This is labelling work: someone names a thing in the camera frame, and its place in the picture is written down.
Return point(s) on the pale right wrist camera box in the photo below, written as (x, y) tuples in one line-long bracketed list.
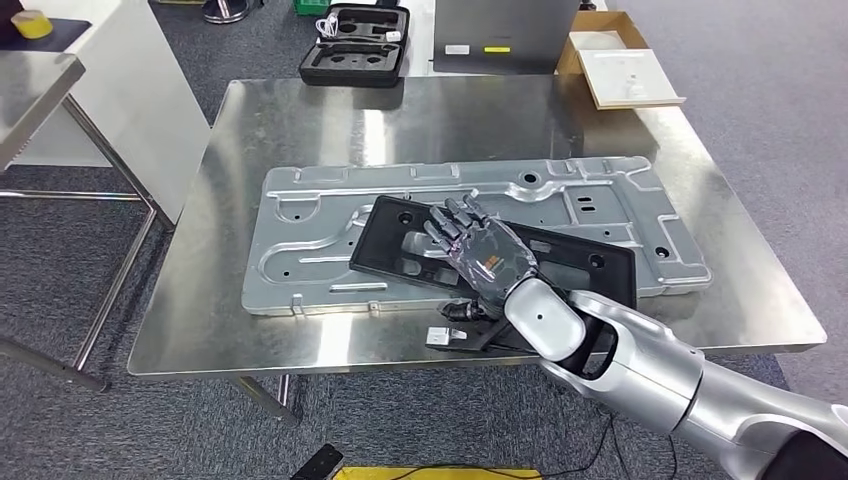
[(445, 336)]

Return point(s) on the chrome stanchion base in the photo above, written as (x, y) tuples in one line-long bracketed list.
[(225, 10)]

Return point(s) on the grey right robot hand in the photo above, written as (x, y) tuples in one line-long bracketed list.
[(493, 258)]

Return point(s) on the cardboard box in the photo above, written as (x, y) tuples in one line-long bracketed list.
[(570, 56)]

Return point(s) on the dark blue pad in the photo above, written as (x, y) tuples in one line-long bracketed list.
[(69, 33)]

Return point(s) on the black foam-lined case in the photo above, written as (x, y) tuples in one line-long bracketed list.
[(351, 73)]

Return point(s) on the stainless steel workbench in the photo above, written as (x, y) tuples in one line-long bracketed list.
[(430, 119)]

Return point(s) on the yellow tape roll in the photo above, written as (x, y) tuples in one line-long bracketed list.
[(31, 25)]

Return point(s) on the black plastic frame part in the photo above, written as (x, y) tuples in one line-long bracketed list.
[(576, 278)]

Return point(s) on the stamped sheet metal plate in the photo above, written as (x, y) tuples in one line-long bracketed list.
[(318, 199)]

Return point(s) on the white foam board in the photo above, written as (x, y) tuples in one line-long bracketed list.
[(629, 79)]

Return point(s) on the yellow floor tape square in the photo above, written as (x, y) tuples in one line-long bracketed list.
[(464, 474)]

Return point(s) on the green plastic crate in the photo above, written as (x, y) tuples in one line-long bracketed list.
[(311, 6)]

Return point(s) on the small white adapter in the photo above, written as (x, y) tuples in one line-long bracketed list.
[(393, 36)]

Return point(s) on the steel side table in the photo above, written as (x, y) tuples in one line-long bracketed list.
[(33, 86)]

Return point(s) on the white cabinet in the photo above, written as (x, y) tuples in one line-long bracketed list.
[(146, 99)]

